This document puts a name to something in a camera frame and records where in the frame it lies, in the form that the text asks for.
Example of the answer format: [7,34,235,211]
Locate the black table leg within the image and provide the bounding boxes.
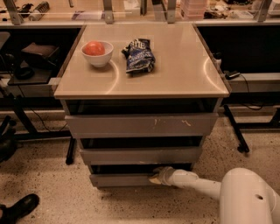
[66,137,76,165]
[223,105,249,153]

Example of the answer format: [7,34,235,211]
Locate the grey bottom drawer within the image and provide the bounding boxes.
[89,163,192,188]

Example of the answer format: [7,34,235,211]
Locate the pink stacked containers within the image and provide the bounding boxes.
[180,0,207,20]

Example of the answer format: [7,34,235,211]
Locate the blue chip bag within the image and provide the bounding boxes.
[122,38,156,74]

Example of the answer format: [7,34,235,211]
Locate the black table leg left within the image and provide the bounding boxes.
[66,137,76,165]

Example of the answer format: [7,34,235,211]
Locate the black shoe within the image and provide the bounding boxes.
[0,193,39,224]

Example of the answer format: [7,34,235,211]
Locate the grey drawer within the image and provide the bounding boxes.
[89,163,192,188]
[65,113,218,138]
[80,146,202,165]

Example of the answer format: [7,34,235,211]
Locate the black table leg right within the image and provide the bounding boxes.
[223,105,249,153]

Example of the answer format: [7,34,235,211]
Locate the grey top drawer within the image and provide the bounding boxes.
[65,113,218,138]

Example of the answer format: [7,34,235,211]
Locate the white ceramic bowl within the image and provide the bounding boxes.
[80,40,114,67]

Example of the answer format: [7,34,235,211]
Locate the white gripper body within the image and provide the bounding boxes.
[158,166,199,187]

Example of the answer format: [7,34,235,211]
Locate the red apple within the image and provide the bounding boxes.
[83,41,105,56]

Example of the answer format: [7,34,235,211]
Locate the black office chair base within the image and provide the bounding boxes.
[0,115,17,163]

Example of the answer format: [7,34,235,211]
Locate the black power adapter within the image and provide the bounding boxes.
[225,71,240,80]

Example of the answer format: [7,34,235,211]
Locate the grey middle drawer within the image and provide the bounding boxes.
[80,146,202,165]

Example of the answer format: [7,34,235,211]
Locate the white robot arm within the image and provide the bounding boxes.
[149,166,280,224]

